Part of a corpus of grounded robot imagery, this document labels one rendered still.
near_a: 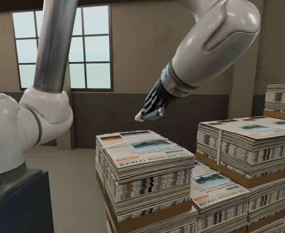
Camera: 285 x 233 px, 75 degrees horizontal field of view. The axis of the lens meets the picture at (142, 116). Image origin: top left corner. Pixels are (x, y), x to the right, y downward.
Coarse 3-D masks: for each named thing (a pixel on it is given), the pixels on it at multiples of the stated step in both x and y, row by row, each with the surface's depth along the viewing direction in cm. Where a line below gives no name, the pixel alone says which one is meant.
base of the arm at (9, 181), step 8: (16, 168) 55; (24, 168) 58; (32, 168) 63; (40, 168) 64; (0, 176) 51; (8, 176) 53; (16, 176) 55; (24, 176) 58; (32, 176) 60; (0, 184) 52; (8, 184) 53; (16, 184) 54; (0, 192) 50; (8, 192) 52; (0, 200) 49
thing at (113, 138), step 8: (96, 136) 85; (104, 136) 84; (112, 136) 84; (120, 136) 85; (128, 136) 85; (136, 136) 86; (144, 136) 86; (152, 136) 86; (160, 136) 86; (96, 144) 87; (104, 144) 75; (96, 152) 88; (96, 160) 87; (96, 168) 88
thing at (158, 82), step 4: (160, 80) 46; (156, 84) 48; (160, 84) 46; (156, 88) 48; (160, 88) 46; (164, 88) 46; (156, 92) 48; (160, 92) 47; (164, 92) 46; (168, 92) 45; (160, 96) 48; (164, 96) 47; (168, 96) 46; (172, 96) 46; (160, 100) 50; (164, 100) 48; (168, 100) 48; (172, 100) 47; (176, 100) 48; (156, 104) 52; (160, 104) 50; (164, 108) 50
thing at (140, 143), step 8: (112, 144) 75; (120, 144) 75; (128, 144) 76; (136, 144) 76; (144, 144) 75; (104, 152) 73; (104, 160) 73; (104, 168) 74; (104, 176) 73; (104, 184) 73
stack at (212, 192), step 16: (192, 176) 96; (208, 176) 96; (224, 176) 96; (192, 192) 82; (208, 192) 82; (224, 192) 82; (240, 192) 82; (256, 192) 85; (272, 192) 90; (192, 208) 72; (208, 208) 74; (224, 208) 78; (240, 208) 83; (256, 208) 88; (272, 208) 93; (112, 224) 84; (160, 224) 65; (176, 224) 68; (192, 224) 71; (208, 224) 76; (224, 224) 80; (240, 224) 84; (272, 224) 94
